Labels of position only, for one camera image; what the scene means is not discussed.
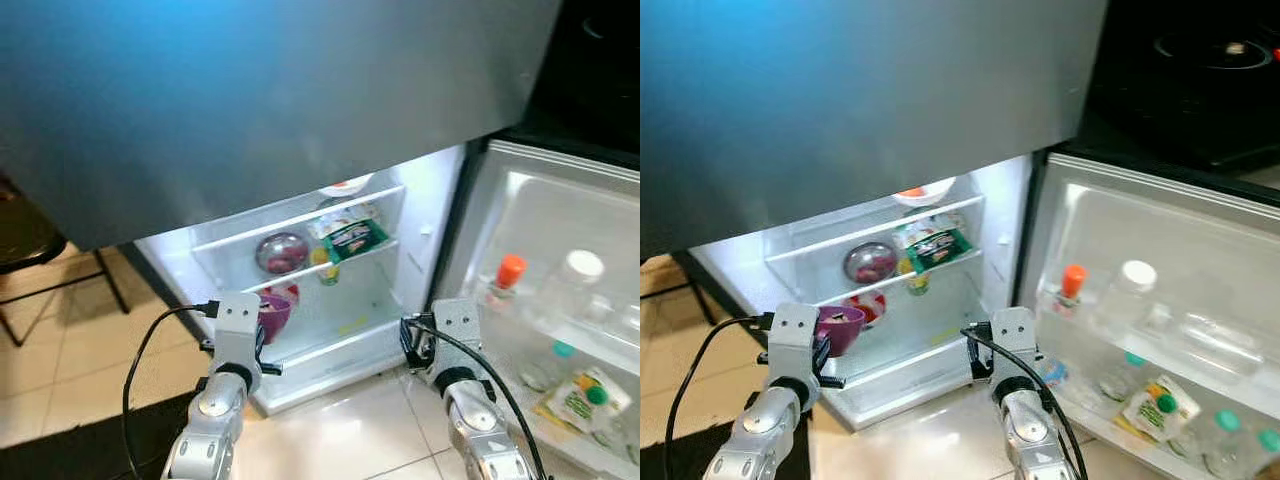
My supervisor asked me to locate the glass fridge shelf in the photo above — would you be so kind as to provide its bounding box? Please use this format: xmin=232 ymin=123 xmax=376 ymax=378
xmin=190 ymin=185 xmax=409 ymax=253
xmin=815 ymin=250 xmax=986 ymax=306
xmin=765 ymin=195 xmax=986 ymax=263
xmin=240 ymin=240 xmax=401 ymax=296

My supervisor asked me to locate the green and white food packet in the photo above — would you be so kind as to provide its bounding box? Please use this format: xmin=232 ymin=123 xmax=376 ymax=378
xmin=895 ymin=215 xmax=976 ymax=276
xmin=308 ymin=205 xmax=391 ymax=264

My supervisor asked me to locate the clear bottle orange cap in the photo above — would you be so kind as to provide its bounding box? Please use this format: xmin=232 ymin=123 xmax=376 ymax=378
xmin=1045 ymin=264 xmax=1089 ymax=321
xmin=487 ymin=254 xmax=528 ymax=313

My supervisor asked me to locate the clear bottle teal cap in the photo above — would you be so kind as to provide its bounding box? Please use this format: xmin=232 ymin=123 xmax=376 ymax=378
xmin=1250 ymin=428 xmax=1280 ymax=480
xmin=1200 ymin=408 xmax=1247 ymax=476
xmin=520 ymin=340 xmax=579 ymax=393
xmin=1095 ymin=350 xmax=1151 ymax=401

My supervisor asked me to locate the white bowl with orange food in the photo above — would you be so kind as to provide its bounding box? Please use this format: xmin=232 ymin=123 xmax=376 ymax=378
xmin=893 ymin=180 xmax=956 ymax=209
xmin=318 ymin=174 xmax=376 ymax=198

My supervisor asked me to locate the plain black floor mat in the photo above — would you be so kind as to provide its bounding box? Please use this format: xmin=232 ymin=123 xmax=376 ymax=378
xmin=0 ymin=395 xmax=216 ymax=480
xmin=640 ymin=430 xmax=811 ymax=480

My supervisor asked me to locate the clear bottle white cap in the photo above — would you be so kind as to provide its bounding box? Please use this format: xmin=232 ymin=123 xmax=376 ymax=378
xmin=540 ymin=249 xmax=608 ymax=336
xmin=1095 ymin=259 xmax=1161 ymax=341

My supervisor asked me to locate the drink carton green cap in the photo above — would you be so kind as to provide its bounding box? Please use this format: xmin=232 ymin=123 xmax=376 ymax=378
xmin=1118 ymin=375 xmax=1203 ymax=443
xmin=540 ymin=368 xmax=633 ymax=433

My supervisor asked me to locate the black metal chair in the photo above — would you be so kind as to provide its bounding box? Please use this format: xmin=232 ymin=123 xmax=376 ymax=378
xmin=0 ymin=170 xmax=131 ymax=348

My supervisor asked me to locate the grey refrigerator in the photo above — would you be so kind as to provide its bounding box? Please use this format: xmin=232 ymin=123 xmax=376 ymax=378
xmin=0 ymin=0 xmax=561 ymax=416
xmin=640 ymin=0 xmax=1106 ymax=431

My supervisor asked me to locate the black cooktop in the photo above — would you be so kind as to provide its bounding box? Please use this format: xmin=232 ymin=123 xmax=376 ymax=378
xmin=500 ymin=0 xmax=641 ymax=166
xmin=1075 ymin=0 xmax=1280 ymax=176

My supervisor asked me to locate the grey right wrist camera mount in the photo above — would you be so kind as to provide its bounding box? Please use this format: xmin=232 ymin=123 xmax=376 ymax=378
xmin=990 ymin=307 xmax=1039 ymax=386
xmin=432 ymin=298 xmax=483 ymax=386

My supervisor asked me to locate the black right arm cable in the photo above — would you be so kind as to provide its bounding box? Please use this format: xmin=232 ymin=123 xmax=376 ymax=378
xmin=962 ymin=325 xmax=1091 ymax=480
xmin=402 ymin=315 xmax=551 ymax=480

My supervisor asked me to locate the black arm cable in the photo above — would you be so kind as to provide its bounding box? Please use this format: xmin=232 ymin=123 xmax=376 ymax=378
xmin=122 ymin=300 xmax=221 ymax=480
xmin=402 ymin=315 xmax=551 ymax=480
xmin=665 ymin=313 xmax=776 ymax=480
xmin=962 ymin=325 xmax=1091 ymax=480

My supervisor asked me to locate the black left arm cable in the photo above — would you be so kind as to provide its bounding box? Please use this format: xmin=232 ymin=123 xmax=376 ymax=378
xmin=665 ymin=313 xmax=776 ymax=480
xmin=122 ymin=300 xmax=221 ymax=480

